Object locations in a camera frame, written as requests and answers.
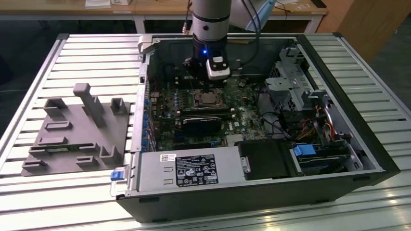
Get grey power supply unit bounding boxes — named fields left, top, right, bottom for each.
left=128, top=145, right=248, bottom=197

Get silver CPU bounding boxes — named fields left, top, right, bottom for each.
left=197, top=92, right=220, bottom=104

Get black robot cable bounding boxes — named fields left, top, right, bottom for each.
left=236, top=0, right=261, bottom=69

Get wooden desk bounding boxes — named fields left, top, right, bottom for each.
left=0, top=0, right=328, bottom=34

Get black graphics card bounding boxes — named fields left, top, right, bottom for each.
left=181, top=117, right=223, bottom=134

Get green motherboard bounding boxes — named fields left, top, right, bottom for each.
left=148, top=78, right=269, bottom=153

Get white rimmed wrist camera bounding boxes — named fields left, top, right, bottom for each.
left=205, top=55, right=232, bottom=81

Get black RAM slot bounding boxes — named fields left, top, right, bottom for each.
left=181, top=107, right=232, bottom=111
left=181, top=111, right=232, bottom=116
left=181, top=113, right=232, bottom=118
left=181, top=109, right=232, bottom=113

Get metal drive cage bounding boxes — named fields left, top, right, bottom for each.
left=264, top=47, right=331, bottom=112

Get grey parts rack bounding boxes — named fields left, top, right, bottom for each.
left=19, top=82, right=132, bottom=178

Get hard disk in blue carrier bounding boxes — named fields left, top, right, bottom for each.
left=291, top=143, right=353, bottom=174

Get wooden cabinet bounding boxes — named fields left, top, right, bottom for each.
left=316, top=0, right=411, bottom=63

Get orange yellow power wires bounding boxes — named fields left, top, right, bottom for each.
left=296, top=117, right=339, bottom=143

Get blue case latch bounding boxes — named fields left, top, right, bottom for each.
left=109, top=168, right=124, bottom=182

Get CPU socket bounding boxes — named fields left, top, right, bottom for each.
left=191, top=88, right=225, bottom=107

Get black disk bay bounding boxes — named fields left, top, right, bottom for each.
left=237, top=141, right=295, bottom=181

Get silver chipset heatsink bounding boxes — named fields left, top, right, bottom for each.
left=225, top=134, right=245, bottom=145

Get black PC case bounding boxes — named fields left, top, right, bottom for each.
left=115, top=32, right=401, bottom=223

